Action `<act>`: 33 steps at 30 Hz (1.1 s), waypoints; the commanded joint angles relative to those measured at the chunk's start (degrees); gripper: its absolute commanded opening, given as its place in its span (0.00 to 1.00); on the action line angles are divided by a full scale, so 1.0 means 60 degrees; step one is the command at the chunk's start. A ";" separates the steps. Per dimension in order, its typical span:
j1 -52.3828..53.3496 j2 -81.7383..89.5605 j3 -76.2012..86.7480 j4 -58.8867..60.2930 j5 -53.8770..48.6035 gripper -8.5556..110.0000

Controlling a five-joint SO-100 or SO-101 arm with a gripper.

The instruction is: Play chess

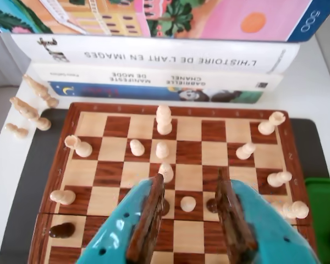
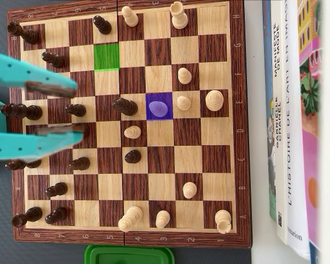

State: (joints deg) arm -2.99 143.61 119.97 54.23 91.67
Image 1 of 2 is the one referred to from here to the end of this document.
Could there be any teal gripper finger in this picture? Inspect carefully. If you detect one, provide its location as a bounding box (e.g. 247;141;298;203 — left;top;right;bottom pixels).
214;167;320;264
76;173;166;264

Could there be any white wooden bishop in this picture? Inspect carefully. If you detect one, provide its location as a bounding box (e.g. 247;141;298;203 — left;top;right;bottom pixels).
158;162;174;184
23;74;60;108

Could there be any wooden chess board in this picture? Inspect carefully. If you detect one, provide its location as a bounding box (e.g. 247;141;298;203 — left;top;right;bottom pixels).
27;102;318;264

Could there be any tall dark wooden chess piece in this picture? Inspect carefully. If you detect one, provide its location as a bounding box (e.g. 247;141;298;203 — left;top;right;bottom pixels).
161;199;171;217

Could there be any dark wooden pawn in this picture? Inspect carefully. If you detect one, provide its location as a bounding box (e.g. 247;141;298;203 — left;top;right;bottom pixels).
49;222;76;239
207;198;218;214

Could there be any white wooden pawn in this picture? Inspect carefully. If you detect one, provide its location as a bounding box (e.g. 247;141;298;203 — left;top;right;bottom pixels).
129;139;145;156
267;170;293;188
235;142;256;160
5;123;30;138
155;141;170;160
49;189;76;206
180;196;196;212

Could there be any green plastic container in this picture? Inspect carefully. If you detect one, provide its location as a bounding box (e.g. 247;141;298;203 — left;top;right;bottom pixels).
304;177;330;264

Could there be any white wooden rook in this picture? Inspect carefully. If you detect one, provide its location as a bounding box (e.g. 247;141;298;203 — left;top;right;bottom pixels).
64;135;94;158
257;111;285;135

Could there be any dark grey mat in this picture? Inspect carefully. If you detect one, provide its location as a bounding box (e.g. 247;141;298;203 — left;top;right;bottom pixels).
0;108;328;264

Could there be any white wooden king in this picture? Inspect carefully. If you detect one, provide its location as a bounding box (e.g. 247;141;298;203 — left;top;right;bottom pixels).
155;105;173;135

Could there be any blue panda picture book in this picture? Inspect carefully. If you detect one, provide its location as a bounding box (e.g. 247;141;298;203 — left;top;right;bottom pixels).
47;80;265;105

